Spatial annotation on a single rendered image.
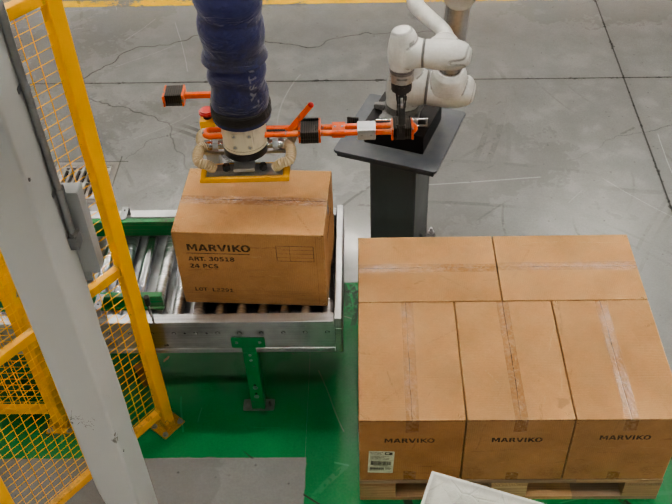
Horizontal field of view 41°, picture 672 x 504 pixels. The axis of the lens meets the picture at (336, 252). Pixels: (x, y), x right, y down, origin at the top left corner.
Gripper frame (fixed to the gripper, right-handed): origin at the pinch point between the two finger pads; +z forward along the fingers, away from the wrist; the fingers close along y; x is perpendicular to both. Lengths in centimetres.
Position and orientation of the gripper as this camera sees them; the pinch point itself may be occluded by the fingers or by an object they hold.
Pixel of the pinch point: (400, 126)
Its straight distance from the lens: 342.1
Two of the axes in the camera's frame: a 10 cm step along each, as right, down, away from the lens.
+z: 0.3, 7.2, 6.9
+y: -0.2, 6.9, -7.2
